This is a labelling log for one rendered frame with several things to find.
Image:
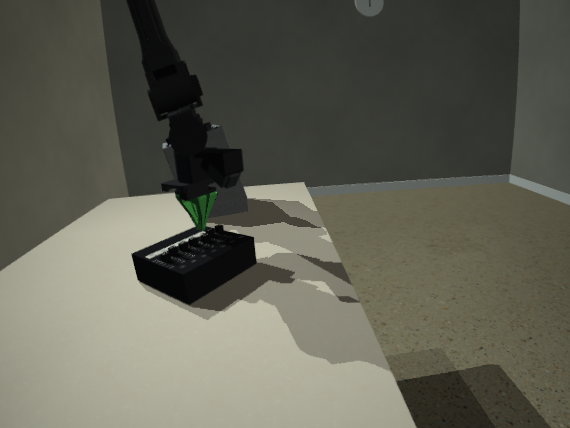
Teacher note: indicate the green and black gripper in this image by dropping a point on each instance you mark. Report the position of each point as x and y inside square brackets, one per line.
[192, 197]

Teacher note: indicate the black lighting desk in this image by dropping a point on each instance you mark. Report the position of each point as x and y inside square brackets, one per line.
[197, 266]

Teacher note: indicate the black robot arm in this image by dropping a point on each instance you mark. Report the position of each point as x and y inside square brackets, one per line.
[187, 136]

